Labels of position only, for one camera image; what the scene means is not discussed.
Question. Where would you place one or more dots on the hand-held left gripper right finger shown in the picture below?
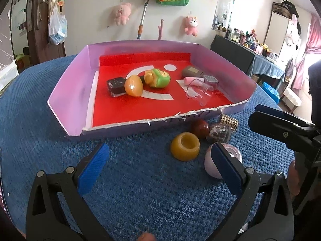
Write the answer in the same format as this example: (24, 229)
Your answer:
(225, 170)

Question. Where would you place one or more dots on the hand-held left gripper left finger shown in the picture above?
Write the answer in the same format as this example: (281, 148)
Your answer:
(92, 170)

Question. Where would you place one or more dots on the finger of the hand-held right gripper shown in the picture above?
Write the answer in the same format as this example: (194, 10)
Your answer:
(270, 110)
(275, 128)

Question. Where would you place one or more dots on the pale pink round case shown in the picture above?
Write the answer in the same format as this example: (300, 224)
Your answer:
(210, 167)

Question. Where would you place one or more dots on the dark glitter jar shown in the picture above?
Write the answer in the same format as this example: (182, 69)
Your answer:
(218, 133)

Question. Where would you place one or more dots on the gold studded cylinder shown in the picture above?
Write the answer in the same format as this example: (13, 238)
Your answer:
(229, 122)

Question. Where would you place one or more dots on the dark red ball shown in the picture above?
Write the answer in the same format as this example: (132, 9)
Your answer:
(200, 128)

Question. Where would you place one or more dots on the square purple bottle grey cap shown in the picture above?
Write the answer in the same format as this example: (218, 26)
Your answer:
(210, 80)

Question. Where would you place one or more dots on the clear plastic cup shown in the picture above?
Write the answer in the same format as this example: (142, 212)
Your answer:
(200, 94)

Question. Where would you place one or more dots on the purple cardboard box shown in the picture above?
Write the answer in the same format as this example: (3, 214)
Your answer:
(72, 93)

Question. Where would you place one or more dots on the pink paper tube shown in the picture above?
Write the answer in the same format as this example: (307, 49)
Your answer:
(191, 80)

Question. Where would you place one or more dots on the black perfume bottle clear cap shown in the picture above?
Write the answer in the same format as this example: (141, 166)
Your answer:
(115, 87)

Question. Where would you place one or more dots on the taupe bottle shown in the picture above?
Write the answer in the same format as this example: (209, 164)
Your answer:
(193, 72)

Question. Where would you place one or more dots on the orange egg-shaped container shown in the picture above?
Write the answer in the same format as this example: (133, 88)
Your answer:
(134, 86)

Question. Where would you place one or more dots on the green yellow squishy toy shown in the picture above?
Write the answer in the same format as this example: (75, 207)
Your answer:
(159, 79)

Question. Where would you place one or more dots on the person's right hand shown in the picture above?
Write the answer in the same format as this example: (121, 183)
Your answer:
(293, 180)

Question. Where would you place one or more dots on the person's left hand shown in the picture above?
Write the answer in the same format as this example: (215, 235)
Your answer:
(146, 237)

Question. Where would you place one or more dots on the blue plastic crate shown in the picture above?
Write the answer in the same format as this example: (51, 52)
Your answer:
(270, 93)

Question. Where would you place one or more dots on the white stool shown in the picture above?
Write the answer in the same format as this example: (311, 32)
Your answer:
(292, 97)

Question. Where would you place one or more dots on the blue tablecloth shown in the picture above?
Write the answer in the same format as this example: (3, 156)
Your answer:
(268, 69)

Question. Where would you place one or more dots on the pink curtain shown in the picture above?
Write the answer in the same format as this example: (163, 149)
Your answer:
(308, 47)

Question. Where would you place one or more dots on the blue textured blanket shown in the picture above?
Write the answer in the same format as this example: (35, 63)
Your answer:
(138, 193)

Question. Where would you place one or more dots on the white cabinet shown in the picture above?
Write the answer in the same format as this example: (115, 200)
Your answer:
(279, 35)

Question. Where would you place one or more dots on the black desk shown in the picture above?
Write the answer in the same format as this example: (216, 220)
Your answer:
(230, 55)

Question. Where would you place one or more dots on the brown patterned bag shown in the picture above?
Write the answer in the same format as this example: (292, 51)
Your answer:
(283, 8)

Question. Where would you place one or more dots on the pink plush toy white face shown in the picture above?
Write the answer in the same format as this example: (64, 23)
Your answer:
(191, 26)

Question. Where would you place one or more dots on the pink plastic stick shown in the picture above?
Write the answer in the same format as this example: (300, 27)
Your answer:
(160, 30)

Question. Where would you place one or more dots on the dark brown door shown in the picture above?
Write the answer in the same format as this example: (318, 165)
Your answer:
(35, 40)

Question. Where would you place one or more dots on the translucent plastic bag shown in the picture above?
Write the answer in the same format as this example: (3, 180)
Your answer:
(57, 30)

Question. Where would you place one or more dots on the pink bear plush toy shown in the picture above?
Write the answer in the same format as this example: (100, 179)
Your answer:
(121, 13)

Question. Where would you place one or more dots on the wall mirror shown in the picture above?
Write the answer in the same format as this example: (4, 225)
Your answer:
(225, 7)

